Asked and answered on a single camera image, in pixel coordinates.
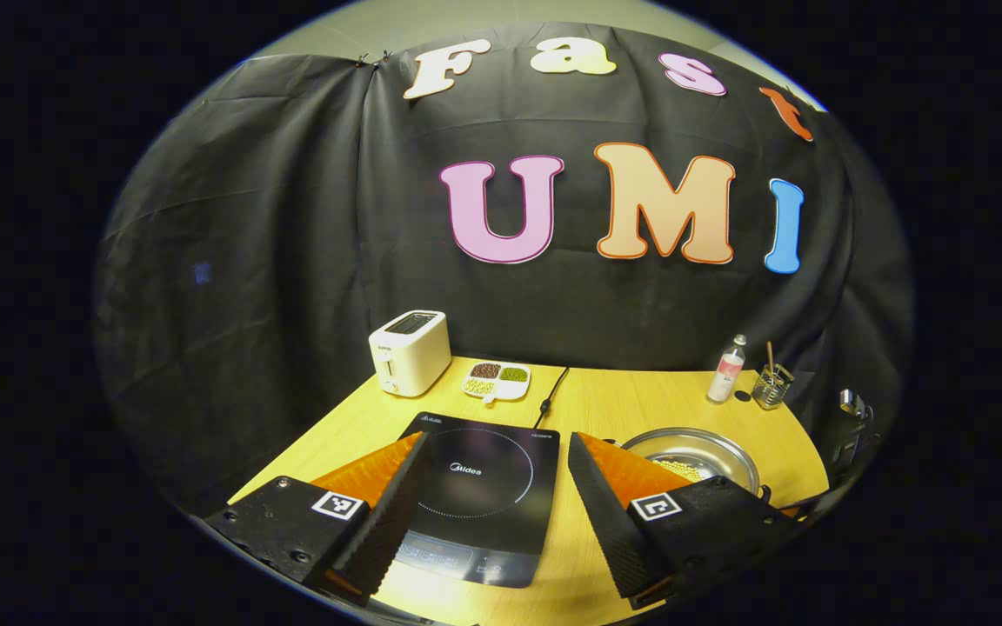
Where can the wooden stick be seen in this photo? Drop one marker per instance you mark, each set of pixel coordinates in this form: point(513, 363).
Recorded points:
point(770, 352)

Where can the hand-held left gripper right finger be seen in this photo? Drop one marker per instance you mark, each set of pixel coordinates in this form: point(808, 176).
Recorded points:
point(610, 517)

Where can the white divided dish of beans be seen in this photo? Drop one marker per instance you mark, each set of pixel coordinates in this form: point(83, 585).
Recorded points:
point(498, 382)

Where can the black induction cooktop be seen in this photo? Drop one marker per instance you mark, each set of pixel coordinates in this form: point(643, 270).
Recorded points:
point(488, 487)

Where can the clear bottle with pink label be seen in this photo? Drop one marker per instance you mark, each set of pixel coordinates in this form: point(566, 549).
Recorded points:
point(724, 374)

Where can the white toaster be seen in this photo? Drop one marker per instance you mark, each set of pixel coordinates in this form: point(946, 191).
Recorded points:
point(410, 356)

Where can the pile of yellow beans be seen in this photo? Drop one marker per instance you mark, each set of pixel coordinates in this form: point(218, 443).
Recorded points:
point(684, 469)

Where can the clear glass holder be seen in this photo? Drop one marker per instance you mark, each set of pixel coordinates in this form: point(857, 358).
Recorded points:
point(771, 391)

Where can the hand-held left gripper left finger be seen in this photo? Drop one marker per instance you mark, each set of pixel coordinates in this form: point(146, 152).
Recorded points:
point(392, 513)

